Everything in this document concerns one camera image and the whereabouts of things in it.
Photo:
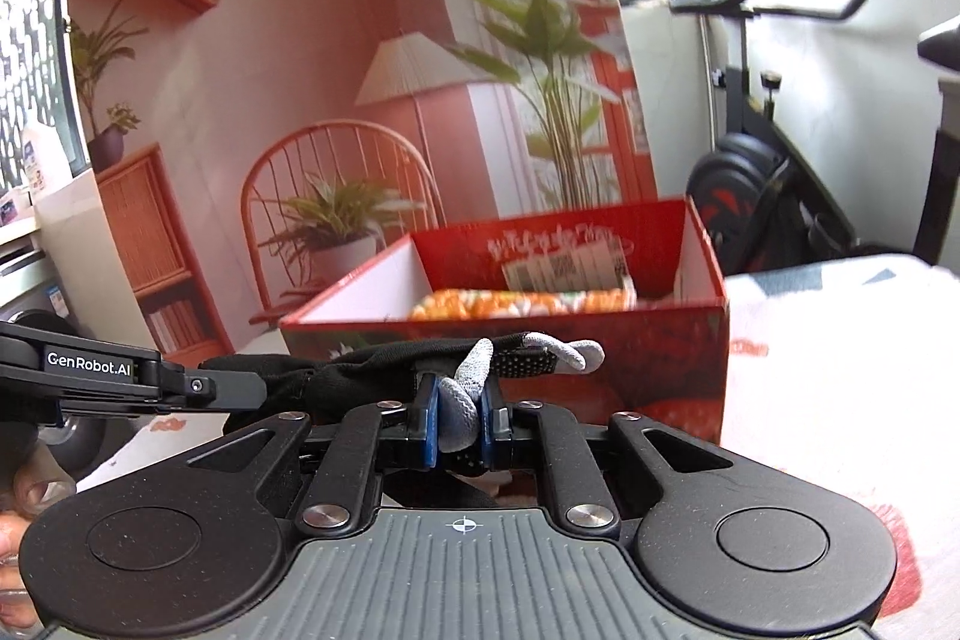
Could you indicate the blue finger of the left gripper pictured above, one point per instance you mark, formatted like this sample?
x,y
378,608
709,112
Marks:
x,y
47,376

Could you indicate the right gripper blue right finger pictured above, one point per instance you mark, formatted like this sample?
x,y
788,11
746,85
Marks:
x,y
495,422

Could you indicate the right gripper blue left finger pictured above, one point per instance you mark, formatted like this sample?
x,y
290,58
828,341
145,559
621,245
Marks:
x,y
345,492

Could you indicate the black grey knit glove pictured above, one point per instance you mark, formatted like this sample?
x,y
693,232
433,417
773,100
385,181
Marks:
x,y
462,376

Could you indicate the printed room backdrop poster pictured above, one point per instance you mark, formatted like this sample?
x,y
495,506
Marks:
x,y
250,152

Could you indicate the operator left hand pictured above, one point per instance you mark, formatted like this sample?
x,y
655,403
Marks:
x,y
36,485

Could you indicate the orange white patterned cloth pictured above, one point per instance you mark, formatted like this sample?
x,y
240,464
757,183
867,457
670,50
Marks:
x,y
468,304

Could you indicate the red strawberry cardboard box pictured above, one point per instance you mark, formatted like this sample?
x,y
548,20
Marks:
x,y
640,279

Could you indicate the black exercise bike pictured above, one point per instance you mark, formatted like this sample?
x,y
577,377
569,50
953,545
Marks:
x,y
856,100

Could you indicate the white patterned table cloth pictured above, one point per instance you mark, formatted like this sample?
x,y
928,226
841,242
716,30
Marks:
x,y
845,375

